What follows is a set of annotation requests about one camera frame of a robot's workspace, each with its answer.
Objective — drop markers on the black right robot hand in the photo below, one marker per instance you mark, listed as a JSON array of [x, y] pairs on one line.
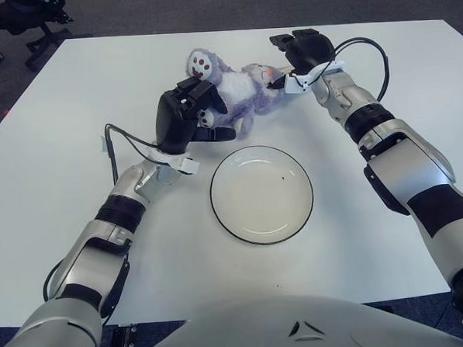
[[310, 50]]

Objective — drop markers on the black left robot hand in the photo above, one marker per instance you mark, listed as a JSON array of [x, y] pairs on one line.
[[172, 122]]

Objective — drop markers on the purple plush bunny doll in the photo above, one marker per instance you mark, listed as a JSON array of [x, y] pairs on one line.
[[239, 91]]

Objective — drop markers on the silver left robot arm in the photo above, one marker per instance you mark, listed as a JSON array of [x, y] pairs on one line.
[[88, 258]]

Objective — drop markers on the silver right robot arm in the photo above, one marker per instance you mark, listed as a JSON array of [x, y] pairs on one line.
[[406, 164]]

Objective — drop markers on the white plate with black rim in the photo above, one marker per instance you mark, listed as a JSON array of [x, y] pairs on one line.
[[262, 197]]

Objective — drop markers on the black office chair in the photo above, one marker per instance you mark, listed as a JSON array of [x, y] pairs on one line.
[[6, 18]]

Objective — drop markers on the silver robot torso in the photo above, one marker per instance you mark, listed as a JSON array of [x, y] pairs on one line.
[[263, 327]]

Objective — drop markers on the black metal bracket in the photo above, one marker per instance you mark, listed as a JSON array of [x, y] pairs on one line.
[[122, 342]]

